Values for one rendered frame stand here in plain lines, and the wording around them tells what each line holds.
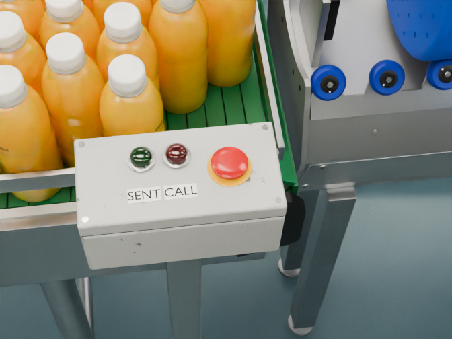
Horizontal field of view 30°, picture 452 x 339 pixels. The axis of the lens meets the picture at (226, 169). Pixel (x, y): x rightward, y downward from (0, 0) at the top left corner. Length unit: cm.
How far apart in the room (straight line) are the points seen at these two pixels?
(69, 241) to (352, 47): 45
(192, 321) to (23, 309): 89
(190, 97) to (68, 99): 20
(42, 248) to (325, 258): 64
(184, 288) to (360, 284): 101
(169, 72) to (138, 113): 13
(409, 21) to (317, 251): 58
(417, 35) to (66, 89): 42
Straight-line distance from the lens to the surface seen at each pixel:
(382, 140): 115
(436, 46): 100
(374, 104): 110
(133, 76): 88
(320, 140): 112
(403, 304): 200
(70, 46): 91
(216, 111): 110
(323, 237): 148
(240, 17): 102
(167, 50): 99
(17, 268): 114
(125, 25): 92
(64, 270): 116
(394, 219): 209
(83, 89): 93
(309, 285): 167
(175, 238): 84
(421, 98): 112
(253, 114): 110
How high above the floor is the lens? 181
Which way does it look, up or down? 59 degrees down
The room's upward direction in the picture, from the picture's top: 3 degrees clockwise
